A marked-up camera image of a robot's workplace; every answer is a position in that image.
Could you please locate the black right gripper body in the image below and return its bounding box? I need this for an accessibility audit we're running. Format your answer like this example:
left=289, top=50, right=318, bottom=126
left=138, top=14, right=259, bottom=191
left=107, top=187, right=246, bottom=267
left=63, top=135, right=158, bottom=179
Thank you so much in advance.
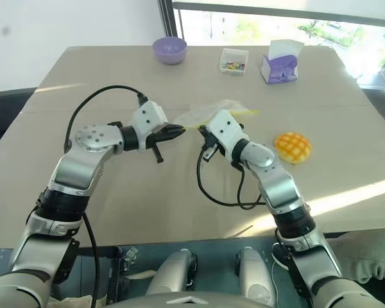
left=200, top=128, right=225, bottom=162

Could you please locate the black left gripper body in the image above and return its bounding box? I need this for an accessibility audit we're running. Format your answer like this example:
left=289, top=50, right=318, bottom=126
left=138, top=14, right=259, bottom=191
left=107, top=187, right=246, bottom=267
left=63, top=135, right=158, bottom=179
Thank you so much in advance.
left=146, top=123, right=168, bottom=164

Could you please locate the clear plastic zip bag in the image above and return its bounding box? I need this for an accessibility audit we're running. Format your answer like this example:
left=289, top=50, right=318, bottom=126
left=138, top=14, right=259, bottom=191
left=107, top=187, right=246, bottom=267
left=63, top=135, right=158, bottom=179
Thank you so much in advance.
left=173, top=98, right=261, bottom=132

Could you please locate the orange melon bread snack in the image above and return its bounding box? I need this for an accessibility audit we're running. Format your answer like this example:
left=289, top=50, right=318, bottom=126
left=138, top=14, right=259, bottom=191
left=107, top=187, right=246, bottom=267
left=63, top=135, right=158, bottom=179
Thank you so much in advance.
left=274, top=132, right=312, bottom=165

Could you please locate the clear box with coloured pins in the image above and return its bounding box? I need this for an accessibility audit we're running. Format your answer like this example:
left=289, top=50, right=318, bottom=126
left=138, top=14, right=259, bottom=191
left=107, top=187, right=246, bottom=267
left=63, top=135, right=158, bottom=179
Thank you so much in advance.
left=219, top=47, right=250, bottom=77

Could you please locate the purple bowl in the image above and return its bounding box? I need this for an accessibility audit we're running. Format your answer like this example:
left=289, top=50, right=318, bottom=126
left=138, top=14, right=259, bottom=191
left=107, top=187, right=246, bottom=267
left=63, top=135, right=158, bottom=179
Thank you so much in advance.
left=151, top=36, right=188, bottom=65

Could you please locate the purple tissue box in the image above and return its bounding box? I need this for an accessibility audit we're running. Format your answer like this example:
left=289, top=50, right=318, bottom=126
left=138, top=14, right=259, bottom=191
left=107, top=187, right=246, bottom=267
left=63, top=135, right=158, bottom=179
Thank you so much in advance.
left=261, top=53, right=300, bottom=85

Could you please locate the white tissue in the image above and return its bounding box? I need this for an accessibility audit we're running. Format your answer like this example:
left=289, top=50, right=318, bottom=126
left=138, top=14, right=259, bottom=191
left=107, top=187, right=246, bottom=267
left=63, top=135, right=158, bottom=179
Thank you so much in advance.
left=268, top=38, right=305, bottom=59

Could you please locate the silver left robot thigh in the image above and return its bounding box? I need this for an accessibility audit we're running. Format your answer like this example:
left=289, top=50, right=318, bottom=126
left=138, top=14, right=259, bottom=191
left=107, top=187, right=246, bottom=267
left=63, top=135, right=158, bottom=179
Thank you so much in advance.
left=146, top=248, right=198, bottom=296

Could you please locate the silver robot thigh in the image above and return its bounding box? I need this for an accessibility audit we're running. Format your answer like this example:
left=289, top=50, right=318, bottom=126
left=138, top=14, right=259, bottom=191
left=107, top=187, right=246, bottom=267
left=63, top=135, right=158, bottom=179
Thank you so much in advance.
left=235, top=247, right=277, bottom=307
left=146, top=248, right=198, bottom=296

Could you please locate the silver right robot thigh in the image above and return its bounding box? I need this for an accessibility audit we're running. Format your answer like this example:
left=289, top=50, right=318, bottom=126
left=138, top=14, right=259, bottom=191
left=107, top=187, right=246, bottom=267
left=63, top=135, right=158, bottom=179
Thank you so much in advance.
left=235, top=247, right=277, bottom=307

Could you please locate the dark side bench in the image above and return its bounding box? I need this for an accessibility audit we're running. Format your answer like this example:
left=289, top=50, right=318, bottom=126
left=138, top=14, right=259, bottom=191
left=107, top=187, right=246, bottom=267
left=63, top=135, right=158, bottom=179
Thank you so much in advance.
left=0, top=87, right=39, bottom=158

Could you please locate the silver robot torso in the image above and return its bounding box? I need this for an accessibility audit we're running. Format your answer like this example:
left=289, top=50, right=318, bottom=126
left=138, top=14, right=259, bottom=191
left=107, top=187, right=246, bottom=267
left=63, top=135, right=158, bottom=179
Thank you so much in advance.
left=101, top=290, right=277, bottom=308

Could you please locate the beige fabric bundle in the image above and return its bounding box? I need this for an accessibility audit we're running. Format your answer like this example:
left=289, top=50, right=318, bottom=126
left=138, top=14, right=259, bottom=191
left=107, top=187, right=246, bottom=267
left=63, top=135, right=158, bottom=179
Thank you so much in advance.
left=323, top=226, right=385, bottom=285

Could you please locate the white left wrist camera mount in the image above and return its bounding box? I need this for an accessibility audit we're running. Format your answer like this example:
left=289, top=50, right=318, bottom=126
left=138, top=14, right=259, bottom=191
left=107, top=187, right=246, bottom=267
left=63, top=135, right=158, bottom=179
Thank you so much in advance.
left=130, top=100, right=169, bottom=151

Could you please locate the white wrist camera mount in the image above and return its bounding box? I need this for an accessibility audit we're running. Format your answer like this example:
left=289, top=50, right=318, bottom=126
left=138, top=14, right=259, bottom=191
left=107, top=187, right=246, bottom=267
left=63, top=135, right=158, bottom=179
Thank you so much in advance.
left=206, top=109, right=250, bottom=161
left=130, top=100, right=169, bottom=151

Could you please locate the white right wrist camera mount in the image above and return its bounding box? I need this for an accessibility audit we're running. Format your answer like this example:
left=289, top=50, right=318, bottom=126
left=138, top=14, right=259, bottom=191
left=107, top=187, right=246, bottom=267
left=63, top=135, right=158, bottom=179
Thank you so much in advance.
left=206, top=109, right=250, bottom=161

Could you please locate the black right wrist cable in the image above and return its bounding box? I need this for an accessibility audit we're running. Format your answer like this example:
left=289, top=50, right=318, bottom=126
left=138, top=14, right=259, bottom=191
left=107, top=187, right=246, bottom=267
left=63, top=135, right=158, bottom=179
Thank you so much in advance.
left=196, top=148, right=268, bottom=211

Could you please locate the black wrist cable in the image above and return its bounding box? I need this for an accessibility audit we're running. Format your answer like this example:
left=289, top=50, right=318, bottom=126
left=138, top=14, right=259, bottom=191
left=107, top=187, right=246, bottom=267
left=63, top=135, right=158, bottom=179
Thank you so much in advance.
left=65, top=84, right=148, bottom=155
left=196, top=148, right=268, bottom=211

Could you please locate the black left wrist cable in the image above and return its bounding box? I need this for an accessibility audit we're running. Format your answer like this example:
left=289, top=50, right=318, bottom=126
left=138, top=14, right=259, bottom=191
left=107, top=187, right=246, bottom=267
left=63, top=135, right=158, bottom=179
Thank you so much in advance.
left=65, top=84, right=148, bottom=155

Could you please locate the dark window frame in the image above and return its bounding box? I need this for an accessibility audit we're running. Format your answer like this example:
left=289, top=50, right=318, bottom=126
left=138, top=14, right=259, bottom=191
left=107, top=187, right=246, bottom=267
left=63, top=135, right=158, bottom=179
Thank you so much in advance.
left=157, top=0, right=385, bottom=47

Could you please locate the black metal table frame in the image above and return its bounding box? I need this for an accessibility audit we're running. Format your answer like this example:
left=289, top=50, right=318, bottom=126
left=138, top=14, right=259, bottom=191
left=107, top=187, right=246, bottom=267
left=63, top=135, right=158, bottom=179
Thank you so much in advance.
left=73, top=245, right=139, bottom=305

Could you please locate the thin black body cable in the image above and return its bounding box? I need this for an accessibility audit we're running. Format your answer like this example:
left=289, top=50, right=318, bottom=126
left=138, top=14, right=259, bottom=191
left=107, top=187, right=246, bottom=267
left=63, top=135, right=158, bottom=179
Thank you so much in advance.
left=82, top=211, right=101, bottom=308

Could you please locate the thin white cable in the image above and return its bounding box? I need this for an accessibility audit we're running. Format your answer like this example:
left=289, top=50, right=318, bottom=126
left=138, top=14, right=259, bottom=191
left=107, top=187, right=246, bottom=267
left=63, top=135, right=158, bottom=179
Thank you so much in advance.
left=270, top=243, right=290, bottom=291

